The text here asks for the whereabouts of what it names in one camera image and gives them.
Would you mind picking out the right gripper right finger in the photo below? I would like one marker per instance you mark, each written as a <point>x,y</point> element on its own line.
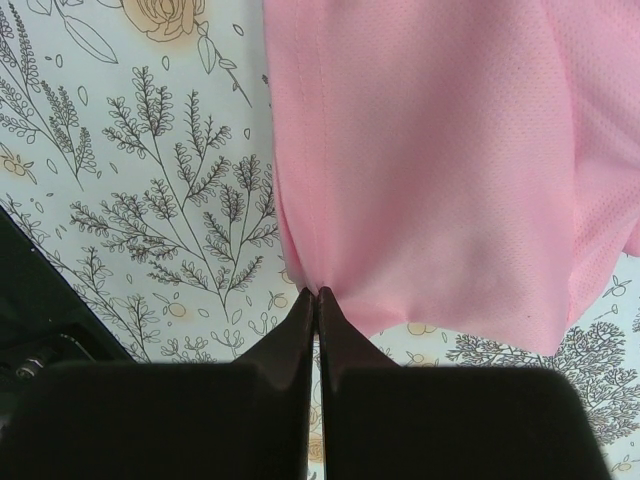
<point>385,421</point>

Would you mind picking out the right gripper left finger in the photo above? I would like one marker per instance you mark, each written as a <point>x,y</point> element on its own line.
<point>247,419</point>

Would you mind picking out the pink t shirt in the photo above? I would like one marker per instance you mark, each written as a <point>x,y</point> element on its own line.
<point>471,165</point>

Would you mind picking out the floral table cloth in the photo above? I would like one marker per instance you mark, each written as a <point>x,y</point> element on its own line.
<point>137,148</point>

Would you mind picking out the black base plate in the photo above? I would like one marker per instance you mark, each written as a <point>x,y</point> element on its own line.
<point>43,320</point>

